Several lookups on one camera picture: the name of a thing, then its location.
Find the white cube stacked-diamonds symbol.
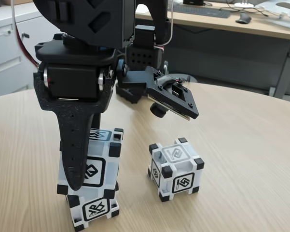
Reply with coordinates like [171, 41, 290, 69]
[56, 128, 124, 195]

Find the white cube zigzag-diamond symbol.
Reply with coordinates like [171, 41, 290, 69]
[148, 137, 205, 203]

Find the white cube crossed-lines symbol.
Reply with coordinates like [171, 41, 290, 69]
[67, 186, 121, 230]

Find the white filing cabinet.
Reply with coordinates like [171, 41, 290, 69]
[0, 3, 43, 99]

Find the brown cardboard box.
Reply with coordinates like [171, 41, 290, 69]
[3, 0, 34, 5]

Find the black monitor foot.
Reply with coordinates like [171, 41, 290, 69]
[182, 0, 206, 7]

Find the black keyboard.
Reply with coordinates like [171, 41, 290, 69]
[167, 4, 232, 19]

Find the black computer mouse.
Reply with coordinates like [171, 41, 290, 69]
[235, 13, 253, 24]

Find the white round base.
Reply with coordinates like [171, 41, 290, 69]
[234, 0, 256, 8]

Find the silver laptop stand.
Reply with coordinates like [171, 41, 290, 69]
[254, 0, 290, 29]

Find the black gripper camera mount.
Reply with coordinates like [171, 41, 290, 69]
[117, 59, 200, 121]

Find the red white servo cable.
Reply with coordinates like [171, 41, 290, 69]
[11, 0, 41, 67]

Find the white thin cable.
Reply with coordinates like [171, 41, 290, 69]
[159, 0, 175, 48]

